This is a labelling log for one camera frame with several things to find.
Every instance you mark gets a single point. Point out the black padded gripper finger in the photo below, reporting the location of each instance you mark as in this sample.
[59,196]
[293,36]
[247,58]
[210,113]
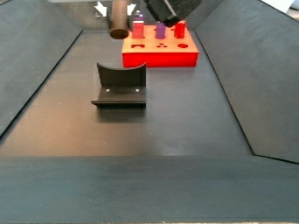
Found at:
[171,11]

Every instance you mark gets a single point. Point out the dark brown oval cylinder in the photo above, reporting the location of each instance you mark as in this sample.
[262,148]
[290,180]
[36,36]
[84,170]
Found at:
[118,26]

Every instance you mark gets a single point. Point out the red peg board base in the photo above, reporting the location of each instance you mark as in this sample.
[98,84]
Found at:
[169,52]

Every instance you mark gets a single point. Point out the black curved cradle fixture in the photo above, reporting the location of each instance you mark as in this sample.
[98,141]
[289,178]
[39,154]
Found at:
[122,86]

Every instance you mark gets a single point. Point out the tall purple cylinder peg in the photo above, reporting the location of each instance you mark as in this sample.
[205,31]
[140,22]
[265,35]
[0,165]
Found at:
[159,30]

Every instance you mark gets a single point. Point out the red star peg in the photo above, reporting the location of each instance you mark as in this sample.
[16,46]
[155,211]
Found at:
[179,30]

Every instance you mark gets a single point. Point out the purple square peg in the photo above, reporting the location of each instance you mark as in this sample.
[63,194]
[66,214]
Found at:
[139,17]

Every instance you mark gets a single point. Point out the red rectangular peg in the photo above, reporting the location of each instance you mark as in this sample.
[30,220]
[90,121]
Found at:
[138,32]

